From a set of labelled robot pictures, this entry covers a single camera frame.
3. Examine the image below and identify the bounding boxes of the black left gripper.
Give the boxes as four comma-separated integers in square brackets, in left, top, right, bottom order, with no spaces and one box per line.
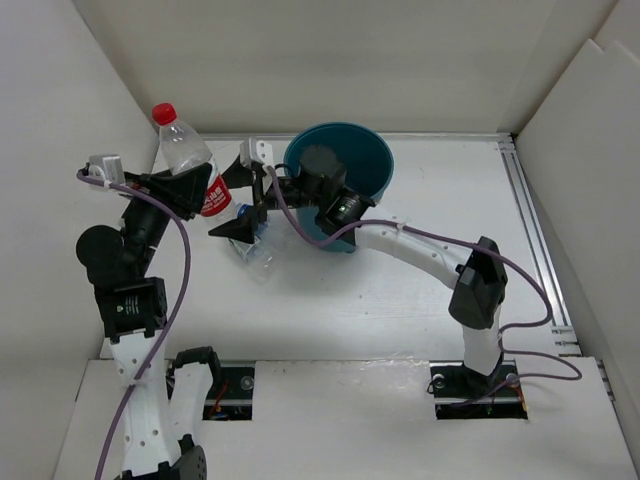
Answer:
[118,160,211,272]

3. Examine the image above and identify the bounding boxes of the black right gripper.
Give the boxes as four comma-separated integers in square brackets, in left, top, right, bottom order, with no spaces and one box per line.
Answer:
[207,152,325,245]

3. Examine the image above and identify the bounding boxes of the red label water bottle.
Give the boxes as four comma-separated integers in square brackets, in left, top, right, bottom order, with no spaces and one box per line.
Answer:
[151,103,237,227]

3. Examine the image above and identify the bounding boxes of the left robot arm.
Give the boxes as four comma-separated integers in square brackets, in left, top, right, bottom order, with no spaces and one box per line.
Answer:
[76,159,224,479]

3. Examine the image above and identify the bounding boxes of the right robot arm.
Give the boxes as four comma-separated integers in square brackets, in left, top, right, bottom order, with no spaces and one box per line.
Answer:
[209,144,508,396]

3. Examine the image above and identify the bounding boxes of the teal plastic bin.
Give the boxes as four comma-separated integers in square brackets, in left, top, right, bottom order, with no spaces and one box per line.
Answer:
[284,122,394,242]

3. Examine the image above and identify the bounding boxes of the blue label water bottle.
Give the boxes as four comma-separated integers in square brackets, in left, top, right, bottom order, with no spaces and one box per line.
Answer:
[237,204,268,237]

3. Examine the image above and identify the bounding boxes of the clear white cap bottle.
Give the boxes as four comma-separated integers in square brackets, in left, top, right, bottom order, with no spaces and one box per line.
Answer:
[228,236,282,283]

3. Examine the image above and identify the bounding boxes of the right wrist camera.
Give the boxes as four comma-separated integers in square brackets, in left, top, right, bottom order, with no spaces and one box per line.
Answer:
[239,137,274,168]

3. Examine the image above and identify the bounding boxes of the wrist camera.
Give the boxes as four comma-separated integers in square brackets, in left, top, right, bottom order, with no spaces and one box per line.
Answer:
[82,154,126,189]
[239,137,274,168]

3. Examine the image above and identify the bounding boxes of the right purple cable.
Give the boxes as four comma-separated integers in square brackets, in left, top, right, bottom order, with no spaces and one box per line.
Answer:
[267,164,584,406]

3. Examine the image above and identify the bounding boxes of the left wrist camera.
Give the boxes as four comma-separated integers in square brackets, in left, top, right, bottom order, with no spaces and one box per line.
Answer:
[82,154,126,189]

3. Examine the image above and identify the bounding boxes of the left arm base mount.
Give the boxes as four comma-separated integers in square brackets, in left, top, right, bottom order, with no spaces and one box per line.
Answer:
[203,363,255,422]

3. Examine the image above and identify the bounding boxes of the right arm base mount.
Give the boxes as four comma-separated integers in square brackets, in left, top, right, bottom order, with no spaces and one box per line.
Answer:
[426,361,528,420]

